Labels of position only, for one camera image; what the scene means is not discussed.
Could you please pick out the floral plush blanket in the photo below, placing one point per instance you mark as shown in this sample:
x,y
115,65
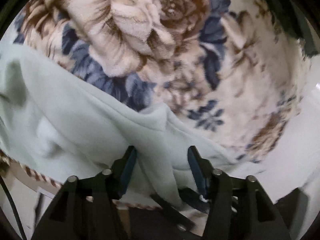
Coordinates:
x,y
231,70

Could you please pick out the pale mint green pants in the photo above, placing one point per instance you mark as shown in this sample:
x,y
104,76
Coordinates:
x,y
59,126

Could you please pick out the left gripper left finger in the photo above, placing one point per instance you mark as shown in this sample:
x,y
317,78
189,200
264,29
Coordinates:
x,y
84,208

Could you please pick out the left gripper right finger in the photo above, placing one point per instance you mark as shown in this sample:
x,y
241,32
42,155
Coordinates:
x,y
239,208

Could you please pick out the striped brown white bedsheet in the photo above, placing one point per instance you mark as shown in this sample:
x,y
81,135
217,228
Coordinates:
x,y
32,177

